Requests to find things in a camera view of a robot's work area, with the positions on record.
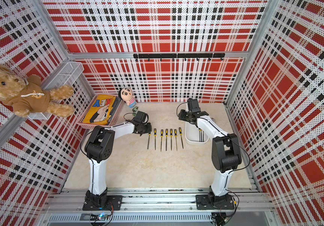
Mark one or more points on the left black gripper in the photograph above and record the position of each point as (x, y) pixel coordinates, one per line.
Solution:
(149, 129)

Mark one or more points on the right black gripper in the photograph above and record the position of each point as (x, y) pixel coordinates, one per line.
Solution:
(181, 116)

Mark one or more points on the white plastic storage box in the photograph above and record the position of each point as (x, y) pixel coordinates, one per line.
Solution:
(192, 135)

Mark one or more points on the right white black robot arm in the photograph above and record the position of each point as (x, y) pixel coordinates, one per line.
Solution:
(225, 152)

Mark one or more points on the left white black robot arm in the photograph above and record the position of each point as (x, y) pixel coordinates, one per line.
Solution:
(99, 148)

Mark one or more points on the cartoon boy plush doll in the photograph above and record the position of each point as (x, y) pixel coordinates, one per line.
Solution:
(126, 94)

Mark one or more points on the grey folded cloth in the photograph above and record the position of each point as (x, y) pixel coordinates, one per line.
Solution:
(115, 106)

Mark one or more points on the pink perforated plastic basket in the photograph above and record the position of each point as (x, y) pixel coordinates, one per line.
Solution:
(111, 122)

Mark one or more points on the green circuit board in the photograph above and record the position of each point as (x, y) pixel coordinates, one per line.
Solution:
(99, 217)

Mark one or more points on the brown teddy bear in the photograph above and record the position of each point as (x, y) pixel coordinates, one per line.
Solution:
(26, 96)

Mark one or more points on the green keychain toy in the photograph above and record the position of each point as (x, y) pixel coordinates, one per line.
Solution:
(134, 111)

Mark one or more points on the black wall hook rail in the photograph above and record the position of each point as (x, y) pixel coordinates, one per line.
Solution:
(179, 55)

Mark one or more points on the clear wire wall basket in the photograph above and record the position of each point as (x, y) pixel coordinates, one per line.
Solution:
(66, 74)

